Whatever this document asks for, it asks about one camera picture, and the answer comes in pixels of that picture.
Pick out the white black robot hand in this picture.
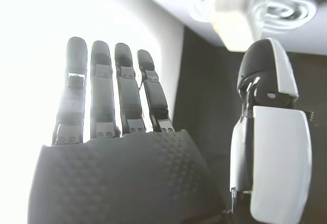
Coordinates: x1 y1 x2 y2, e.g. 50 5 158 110
27 36 313 224

